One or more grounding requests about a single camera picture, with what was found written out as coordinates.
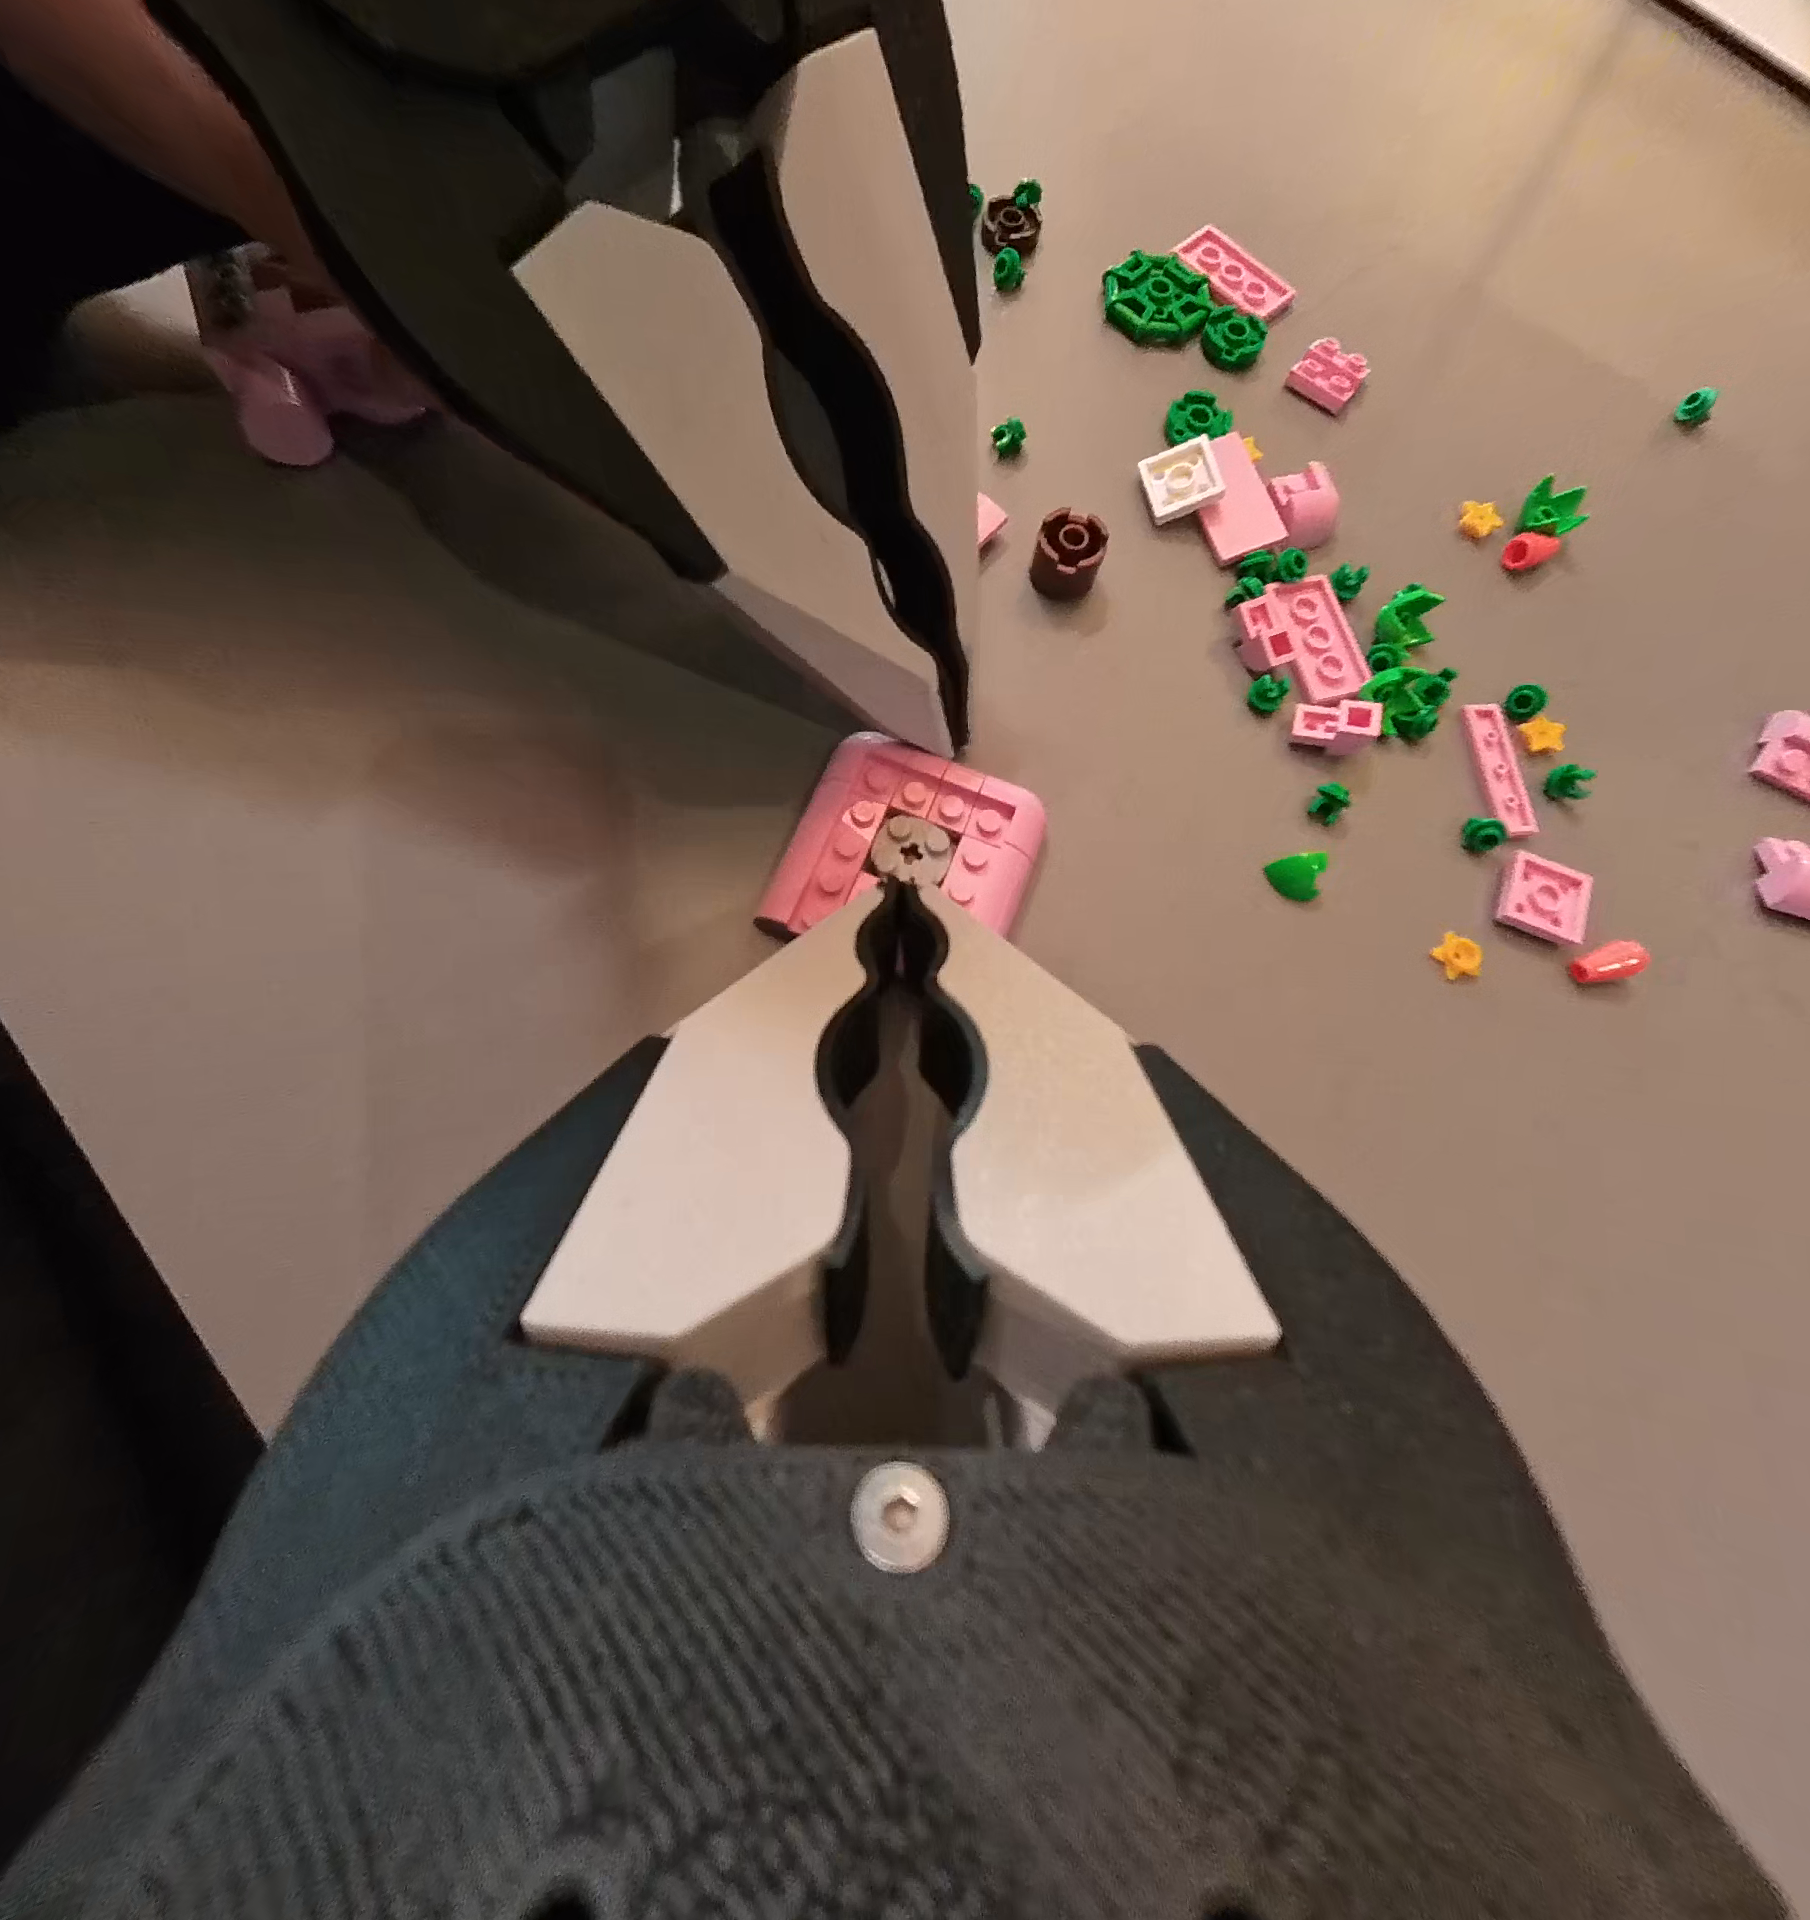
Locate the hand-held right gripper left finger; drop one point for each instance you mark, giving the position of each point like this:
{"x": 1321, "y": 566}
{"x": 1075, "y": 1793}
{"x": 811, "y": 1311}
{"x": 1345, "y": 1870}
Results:
{"x": 695, "y": 1184}

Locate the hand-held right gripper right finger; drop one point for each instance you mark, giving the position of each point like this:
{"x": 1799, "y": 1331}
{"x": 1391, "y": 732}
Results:
{"x": 1099, "y": 1184}

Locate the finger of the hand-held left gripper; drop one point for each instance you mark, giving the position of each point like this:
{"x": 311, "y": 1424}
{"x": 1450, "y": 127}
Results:
{"x": 665, "y": 390}
{"x": 891, "y": 301}

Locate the pink and brown branch assembly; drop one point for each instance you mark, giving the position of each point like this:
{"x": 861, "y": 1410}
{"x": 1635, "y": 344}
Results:
{"x": 290, "y": 406}

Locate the pink and brown brick assembly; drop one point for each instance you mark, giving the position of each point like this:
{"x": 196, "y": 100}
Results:
{"x": 995, "y": 841}

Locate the white book stand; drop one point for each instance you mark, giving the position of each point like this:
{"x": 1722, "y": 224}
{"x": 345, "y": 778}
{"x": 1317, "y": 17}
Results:
{"x": 1790, "y": 39}

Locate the person's left forearm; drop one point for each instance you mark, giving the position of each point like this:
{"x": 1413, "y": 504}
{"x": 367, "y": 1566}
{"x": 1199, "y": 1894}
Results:
{"x": 20, "y": 179}

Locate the person's left hand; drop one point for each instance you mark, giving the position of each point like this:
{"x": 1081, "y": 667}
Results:
{"x": 230, "y": 166}

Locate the dark brown small round piece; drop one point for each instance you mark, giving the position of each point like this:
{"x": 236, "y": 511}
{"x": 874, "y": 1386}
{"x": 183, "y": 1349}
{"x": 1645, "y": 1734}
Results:
{"x": 1010, "y": 225}

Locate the brown round brick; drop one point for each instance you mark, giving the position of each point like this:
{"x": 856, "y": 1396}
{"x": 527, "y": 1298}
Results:
{"x": 1068, "y": 554}

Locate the white square tile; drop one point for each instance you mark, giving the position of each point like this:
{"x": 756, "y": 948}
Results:
{"x": 1182, "y": 484}

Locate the scattered green plant pieces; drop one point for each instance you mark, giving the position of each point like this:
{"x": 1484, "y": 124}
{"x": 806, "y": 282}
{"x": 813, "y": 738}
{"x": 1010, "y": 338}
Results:
{"x": 1296, "y": 878}

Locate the red cone piece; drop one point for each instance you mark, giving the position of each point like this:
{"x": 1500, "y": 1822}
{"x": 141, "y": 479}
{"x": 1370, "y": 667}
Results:
{"x": 1607, "y": 964}
{"x": 1521, "y": 554}

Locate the green small stud piece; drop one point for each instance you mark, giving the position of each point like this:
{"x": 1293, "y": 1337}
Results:
{"x": 1694, "y": 402}

